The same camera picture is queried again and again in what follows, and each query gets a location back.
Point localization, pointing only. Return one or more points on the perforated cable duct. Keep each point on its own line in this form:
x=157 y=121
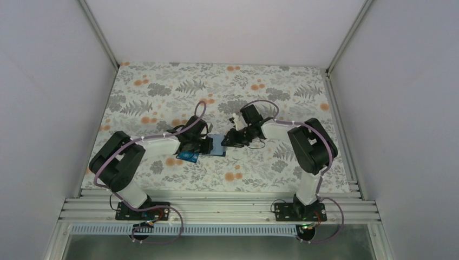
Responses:
x=187 y=230

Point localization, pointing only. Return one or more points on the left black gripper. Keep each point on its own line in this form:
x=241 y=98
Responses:
x=207 y=148

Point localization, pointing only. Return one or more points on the blue credit card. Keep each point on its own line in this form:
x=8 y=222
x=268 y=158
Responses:
x=188 y=157

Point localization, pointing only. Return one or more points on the aluminium rail frame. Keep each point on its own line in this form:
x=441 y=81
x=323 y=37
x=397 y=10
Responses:
x=200 y=207

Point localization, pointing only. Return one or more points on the blue card holder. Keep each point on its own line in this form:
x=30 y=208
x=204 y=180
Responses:
x=218 y=149

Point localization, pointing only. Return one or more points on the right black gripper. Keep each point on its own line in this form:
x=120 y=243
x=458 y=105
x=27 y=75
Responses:
x=234 y=140

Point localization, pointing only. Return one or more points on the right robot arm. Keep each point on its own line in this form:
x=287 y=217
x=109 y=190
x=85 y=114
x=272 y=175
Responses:
x=312 y=146

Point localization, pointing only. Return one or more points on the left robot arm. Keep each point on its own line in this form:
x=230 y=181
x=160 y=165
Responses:
x=116 y=163

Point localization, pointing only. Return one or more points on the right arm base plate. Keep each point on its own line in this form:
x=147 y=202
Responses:
x=290 y=212

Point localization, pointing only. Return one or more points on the floral table mat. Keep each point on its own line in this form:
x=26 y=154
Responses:
x=151 y=97

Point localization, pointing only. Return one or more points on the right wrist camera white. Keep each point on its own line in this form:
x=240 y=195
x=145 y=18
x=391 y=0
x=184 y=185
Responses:
x=236 y=120

